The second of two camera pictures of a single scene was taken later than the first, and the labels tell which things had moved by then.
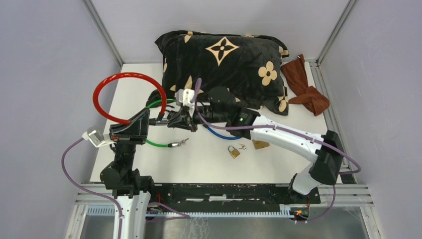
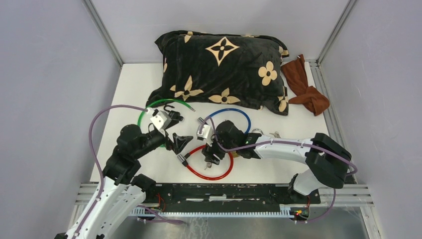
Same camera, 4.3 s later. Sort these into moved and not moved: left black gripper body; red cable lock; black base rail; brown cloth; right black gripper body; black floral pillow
Moved: right black gripper body; left black gripper body; red cable lock
Not moved: black floral pillow; brown cloth; black base rail
